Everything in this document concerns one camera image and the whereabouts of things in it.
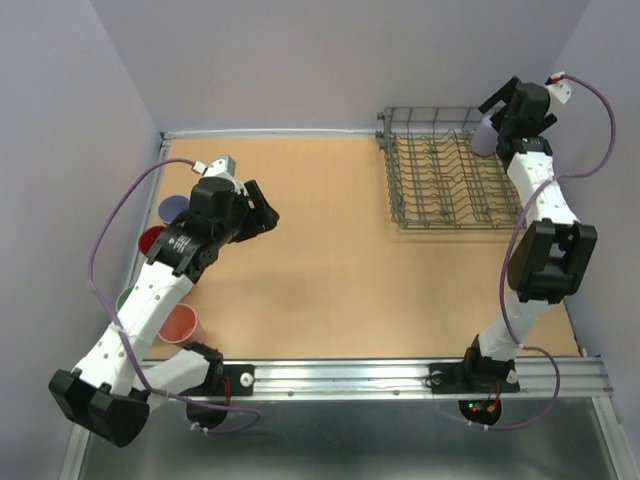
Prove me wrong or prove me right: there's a lavender plastic cup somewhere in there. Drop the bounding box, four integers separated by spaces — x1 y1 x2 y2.
470 115 498 157

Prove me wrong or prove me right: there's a red mug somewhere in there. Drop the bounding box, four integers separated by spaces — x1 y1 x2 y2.
138 225 166 257

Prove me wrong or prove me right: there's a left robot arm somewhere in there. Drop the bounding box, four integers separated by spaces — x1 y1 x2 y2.
48 176 279 447

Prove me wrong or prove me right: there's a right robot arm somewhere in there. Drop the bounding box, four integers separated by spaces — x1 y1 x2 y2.
460 73 597 390

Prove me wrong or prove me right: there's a pink cup near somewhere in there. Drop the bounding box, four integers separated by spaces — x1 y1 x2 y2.
157 304 206 346

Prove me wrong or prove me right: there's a green plastic cup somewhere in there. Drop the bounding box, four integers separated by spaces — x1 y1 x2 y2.
115 286 133 312

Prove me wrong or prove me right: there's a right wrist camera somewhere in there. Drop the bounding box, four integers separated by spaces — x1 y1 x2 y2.
545 72 573 108

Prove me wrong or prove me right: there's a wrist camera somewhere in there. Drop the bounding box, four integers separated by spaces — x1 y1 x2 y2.
204 155 236 182
545 72 573 108

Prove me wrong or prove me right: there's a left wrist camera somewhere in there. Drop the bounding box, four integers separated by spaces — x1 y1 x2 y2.
204 155 236 182

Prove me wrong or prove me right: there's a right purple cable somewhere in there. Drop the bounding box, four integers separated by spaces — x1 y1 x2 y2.
464 73 617 432

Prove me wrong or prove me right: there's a grey wire dish rack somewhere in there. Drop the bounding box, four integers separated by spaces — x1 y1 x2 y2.
375 106 521 231

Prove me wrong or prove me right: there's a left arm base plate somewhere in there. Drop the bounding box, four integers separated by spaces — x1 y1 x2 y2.
174 363 255 397

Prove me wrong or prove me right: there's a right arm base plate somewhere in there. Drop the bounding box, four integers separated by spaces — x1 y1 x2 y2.
427 361 520 394

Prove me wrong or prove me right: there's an aluminium rail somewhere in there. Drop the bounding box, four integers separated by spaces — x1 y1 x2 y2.
59 355 614 401

